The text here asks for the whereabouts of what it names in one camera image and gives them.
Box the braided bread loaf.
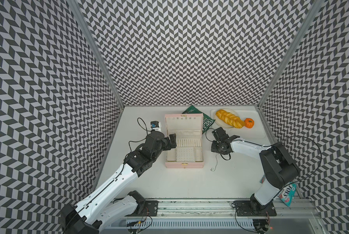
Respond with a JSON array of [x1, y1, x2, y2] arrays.
[[216, 109, 245, 129]]

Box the small orange pumpkin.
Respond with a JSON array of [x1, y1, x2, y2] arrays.
[[244, 118, 255, 129]]

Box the silver jewelry chain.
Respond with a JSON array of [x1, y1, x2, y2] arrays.
[[210, 153, 219, 172]]

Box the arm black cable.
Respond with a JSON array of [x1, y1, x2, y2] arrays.
[[279, 135, 323, 188], [127, 117, 152, 153]]

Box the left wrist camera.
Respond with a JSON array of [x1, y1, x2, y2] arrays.
[[150, 121, 161, 132]]

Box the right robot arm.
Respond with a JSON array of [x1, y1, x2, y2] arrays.
[[211, 127, 300, 216]]

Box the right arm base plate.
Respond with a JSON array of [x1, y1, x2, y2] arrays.
[[233, 200, 277, 217]]

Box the green snack bag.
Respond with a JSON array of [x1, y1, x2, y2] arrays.
[[183, 105, 215, 134]]

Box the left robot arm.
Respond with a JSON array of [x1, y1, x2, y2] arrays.
[[60, 130, 176, 234]]

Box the aluminium mounting rail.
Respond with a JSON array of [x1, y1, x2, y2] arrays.
[[115, 198, 321, 220]]

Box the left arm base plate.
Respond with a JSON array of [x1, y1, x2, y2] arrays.
[[131, 200, 158, 217]]

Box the teal candy bag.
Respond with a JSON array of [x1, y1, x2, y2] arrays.
[[260, 175, 297, 208]]

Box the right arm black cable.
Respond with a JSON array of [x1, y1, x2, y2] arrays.
[[279, 135, 323, 188]]

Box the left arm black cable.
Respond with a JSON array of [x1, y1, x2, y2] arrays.
[[127, 117, 152, 153]]

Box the pink jewelry box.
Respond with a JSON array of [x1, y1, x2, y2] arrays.
[[165, 114, 204, 169]]

